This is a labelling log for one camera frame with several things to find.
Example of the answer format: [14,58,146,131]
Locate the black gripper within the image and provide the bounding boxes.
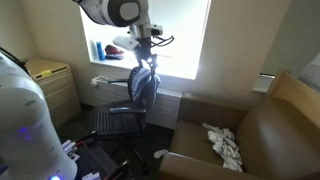
[134,37,158,74]

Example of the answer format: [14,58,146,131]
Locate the black mesh office chair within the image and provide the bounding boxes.
[92,65,161,174]

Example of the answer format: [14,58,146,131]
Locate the grey-blue cloth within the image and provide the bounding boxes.
[130,67,162,110]

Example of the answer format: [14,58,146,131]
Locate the blue water bottle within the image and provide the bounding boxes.
[95,41,106,62]

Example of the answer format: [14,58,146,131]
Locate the white heater knob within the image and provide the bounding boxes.
[90,76,110,88]

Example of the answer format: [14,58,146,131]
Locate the light wooden dresser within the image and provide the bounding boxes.
[24,58,82,129]

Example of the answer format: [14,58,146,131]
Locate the yellow sticky note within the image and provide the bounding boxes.
[39,69,53,78]

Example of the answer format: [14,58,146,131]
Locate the white crumpled cloth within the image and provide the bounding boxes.
[201,122,244,173]

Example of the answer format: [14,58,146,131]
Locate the white connector plugs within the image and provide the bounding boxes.
[61,139,80,158]

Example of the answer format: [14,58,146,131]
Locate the brown leather armchair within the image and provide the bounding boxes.
[158,92,320,180]

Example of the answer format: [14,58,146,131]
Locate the striped grey mattress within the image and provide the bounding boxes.
[298,53,320,93]

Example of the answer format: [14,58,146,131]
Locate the white wrist camera block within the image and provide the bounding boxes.
[112,35,141,52]

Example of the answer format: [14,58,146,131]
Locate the red and black cable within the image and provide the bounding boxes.
[74,131,98,148]

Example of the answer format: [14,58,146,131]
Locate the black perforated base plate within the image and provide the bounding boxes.
[61,131,132,180]

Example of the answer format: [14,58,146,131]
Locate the small white wall shelf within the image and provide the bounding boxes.
[252,72,276,94]

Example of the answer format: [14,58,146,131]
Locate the tan wooden bed frame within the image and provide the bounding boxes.
[268,69,320,132]

